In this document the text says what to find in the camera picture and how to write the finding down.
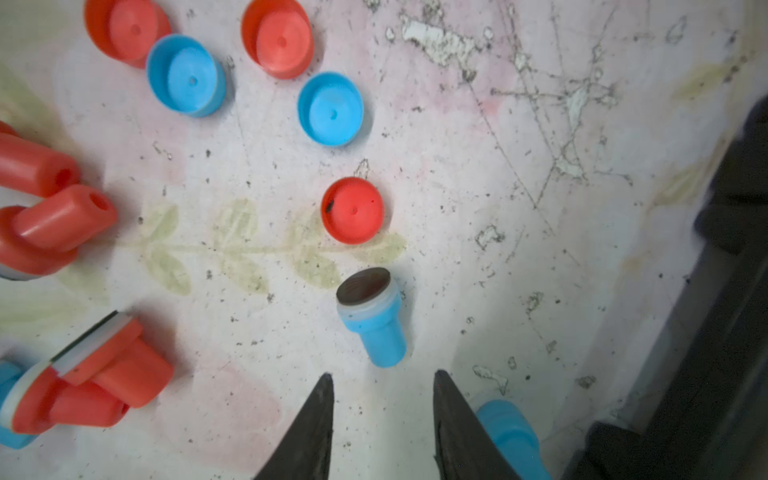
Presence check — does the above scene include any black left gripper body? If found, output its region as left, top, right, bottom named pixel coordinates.
left=564, top=98, right=767, bottom=479

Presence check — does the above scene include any blue stamp cap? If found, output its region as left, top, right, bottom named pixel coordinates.
left=146, top=34, right=227, bottom=118
left=297, top=72, right=365, bottom=147

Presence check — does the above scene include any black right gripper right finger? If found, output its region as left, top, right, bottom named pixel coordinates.
left=433, top=370, right=520, bottom=480

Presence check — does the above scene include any red stamp pair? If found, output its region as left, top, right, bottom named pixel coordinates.
left=1, top=123, right=118, bottom=281

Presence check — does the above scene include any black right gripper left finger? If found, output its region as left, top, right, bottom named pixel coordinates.
left=254, top=373, right=335, bottom=480

